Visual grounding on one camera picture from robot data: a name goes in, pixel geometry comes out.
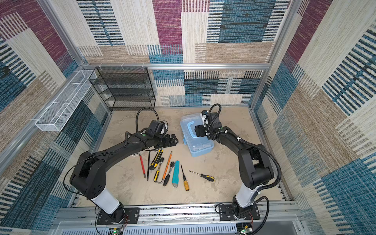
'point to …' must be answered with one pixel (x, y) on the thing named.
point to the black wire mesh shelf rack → (124, 88)
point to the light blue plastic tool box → (198, 146)
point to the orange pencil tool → (166, 168)
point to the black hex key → (148, 165)
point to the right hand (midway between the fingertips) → (201, 130)
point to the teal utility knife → (176, 174)
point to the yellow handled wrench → (157, 172)
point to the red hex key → (142, 166)
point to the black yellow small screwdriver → (209, 177)
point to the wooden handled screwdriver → (185, 181)
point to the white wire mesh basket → (59, 111)
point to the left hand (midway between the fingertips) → (173, 140)
